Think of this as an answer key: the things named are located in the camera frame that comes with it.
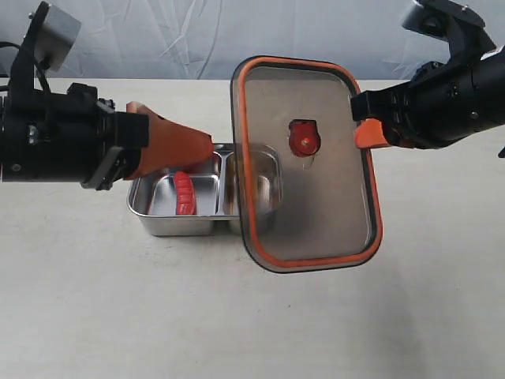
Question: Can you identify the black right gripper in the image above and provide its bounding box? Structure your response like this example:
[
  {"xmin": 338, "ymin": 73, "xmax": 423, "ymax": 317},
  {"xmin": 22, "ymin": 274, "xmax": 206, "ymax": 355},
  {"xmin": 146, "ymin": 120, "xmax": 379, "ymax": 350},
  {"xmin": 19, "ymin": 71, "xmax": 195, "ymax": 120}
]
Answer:
[{"xmin": 351, "ymin": 50, "xmax": 504, "ymax": 149}]

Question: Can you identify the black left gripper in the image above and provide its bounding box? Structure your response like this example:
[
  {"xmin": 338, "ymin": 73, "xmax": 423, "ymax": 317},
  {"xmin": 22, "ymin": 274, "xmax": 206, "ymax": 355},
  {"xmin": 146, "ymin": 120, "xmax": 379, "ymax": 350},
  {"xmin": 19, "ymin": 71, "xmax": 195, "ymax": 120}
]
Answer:
[{"xmin": 1, "ymin": 83, "xmax": 214, "ymax": 191}]

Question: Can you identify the red sausage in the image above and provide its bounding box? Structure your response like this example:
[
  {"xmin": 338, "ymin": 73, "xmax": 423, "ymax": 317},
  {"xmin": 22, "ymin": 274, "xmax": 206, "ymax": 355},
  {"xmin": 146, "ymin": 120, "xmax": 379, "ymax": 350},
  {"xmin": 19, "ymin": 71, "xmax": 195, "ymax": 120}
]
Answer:
[{"xmin": 174, "ymin": 171, "xmax": 196, "ymax": 216}]

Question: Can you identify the stainless steel lunch box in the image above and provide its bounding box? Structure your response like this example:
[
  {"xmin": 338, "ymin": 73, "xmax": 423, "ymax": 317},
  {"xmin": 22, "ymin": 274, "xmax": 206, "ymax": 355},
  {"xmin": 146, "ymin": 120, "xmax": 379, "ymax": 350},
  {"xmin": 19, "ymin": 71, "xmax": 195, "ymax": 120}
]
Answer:
[{"xmin": 125, "ymin": 142, "xmax": 283, "ymax": 238}]

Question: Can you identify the dark transparent lunch box lid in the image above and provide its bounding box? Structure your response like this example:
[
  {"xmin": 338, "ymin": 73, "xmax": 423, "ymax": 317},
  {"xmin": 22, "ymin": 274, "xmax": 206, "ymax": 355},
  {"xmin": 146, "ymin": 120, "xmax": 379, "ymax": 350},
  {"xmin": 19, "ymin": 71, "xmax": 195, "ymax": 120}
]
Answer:
[{"xmin": 230, "ymin": 55, "xmax": 383, "ymax": 274}]

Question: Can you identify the blue-grey backdrop cloth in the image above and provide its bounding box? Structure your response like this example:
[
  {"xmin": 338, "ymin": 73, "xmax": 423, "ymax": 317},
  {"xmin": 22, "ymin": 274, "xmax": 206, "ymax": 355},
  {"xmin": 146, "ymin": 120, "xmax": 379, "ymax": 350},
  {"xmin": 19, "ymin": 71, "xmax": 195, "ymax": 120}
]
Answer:
[{"xmin": 0, "ymin": 0, "xmax": 505, "ymax": 81}]

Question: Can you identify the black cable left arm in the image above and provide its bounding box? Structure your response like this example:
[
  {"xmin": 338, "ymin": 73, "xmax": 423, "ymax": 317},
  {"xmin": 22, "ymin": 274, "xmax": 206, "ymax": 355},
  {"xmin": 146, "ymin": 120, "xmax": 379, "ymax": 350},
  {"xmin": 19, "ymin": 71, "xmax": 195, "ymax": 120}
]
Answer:
[{"xmin": 0, "ymin": 41, "xmax": 51, "ymax": 96}]

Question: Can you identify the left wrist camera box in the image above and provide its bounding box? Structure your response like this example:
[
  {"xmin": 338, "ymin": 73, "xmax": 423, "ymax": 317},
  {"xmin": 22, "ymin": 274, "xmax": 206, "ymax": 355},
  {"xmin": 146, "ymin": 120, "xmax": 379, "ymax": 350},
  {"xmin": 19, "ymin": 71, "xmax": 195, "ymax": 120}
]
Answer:
[{"xmin": 9, "ymin": 1, "xmax": 81, "ymax": 91}]

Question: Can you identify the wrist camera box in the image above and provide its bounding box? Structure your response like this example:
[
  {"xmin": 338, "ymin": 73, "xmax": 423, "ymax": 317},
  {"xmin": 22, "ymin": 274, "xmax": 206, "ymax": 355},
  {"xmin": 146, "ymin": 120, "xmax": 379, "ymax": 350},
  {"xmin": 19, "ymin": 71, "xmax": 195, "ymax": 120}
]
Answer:
[
  {"xmin": 9, "ymin": 1, "xmax": 81, "ymax": 91},
  {"xmin": 401, "ymin": 0, "xmax": 496, "ymax": 62}
]

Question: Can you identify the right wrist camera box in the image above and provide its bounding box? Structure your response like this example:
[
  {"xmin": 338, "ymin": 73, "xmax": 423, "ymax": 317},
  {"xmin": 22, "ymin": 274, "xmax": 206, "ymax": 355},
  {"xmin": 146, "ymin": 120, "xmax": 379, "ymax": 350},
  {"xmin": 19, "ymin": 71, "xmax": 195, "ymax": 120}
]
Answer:
[{"xmin": 401, "ymin": 0, "xmax": 496, "ymax": 62}]

